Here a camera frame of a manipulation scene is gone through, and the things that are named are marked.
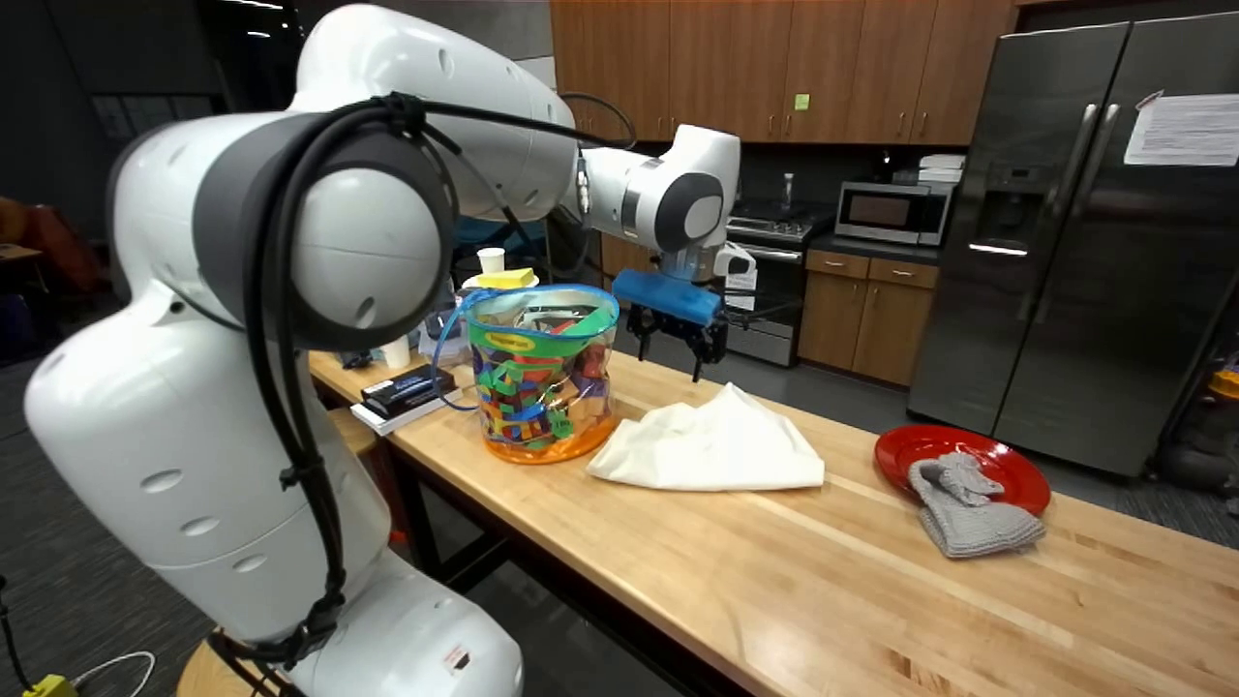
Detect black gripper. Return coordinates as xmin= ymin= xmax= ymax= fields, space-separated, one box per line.
xmin=620 ymin=298 xmax=734 ymax=387

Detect wooden stool by robot base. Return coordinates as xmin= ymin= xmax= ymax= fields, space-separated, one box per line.
xmin=172 ymin=636 xmax=303 ymax=697

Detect colourful plastic toy jar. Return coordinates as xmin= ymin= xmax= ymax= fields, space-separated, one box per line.
xmin=456 ymin=281 xmax=623 ymax=467

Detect white folded cloth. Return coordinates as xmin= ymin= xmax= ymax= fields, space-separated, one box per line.
xmin=590 ymin=380 xmax=831 ymax=494

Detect small white paper sheet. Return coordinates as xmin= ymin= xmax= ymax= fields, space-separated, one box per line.
xmin=718 ymin=241 xmax=765 ymax=316

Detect stainless steel oven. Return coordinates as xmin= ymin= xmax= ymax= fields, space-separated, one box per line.
xmin=722 ymin=207 xmax=833 ymax=371

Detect narrow wooden base cabinet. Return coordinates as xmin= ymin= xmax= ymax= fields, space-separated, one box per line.
xmin=599 ymin=229 xmax=661 ymax=281

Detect wide wooden base cabinet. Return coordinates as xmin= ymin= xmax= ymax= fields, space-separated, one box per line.
xmin=793 ymin=245 xmax=944 ymax=389

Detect yellow lid white bottle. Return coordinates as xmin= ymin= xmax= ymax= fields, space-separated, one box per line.
xmin=456 ymin=245 xmax=541 ymax=303

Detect silver microwave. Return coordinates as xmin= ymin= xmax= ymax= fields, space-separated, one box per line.
xmin=831 ymin=179 xmax=962 ymax=250

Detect red plate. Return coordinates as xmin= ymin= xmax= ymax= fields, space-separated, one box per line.
xmin=872 ymin=423 xmax=1058 ymax=520

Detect black handheld device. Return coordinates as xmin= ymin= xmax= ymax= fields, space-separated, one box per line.
xmin=357 ymin=360 xmax=460 ymax=423

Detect white stacked containers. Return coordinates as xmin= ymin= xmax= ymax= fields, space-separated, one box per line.
xmin=914 ymin=152 xmax=970 ymax=191

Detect grey cloth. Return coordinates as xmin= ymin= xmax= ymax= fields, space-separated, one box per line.
xmin=907 ymin=450 xmax=1050 ymax=565

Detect stainless steel refrigerator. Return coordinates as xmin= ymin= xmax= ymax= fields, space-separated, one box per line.
xmin=907 ymin=6 xmax=1239 ymax=484

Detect large white paper sheet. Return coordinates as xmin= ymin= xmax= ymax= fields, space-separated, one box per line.
xmin=1118 ymin=87 xmax=1239 ymax=174

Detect orange brown chair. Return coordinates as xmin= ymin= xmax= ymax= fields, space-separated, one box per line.
xmin=0 ymin=191 xmax=109 ymax=316

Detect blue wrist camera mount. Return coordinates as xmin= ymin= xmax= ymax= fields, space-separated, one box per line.
xmin=607 ymin=264 xmax=729 ymax=330

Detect wooden wall cabinets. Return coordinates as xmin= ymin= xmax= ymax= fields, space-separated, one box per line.
xmin=552 ymin=0 xmax=1022 ymax=152

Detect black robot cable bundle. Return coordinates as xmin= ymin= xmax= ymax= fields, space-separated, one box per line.
xmin=241 ymin=87 xmax=638 ymax=670

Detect white floor cable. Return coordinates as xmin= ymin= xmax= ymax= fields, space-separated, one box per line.
xmin=69 ymin=648 xmax=158 ymax=697

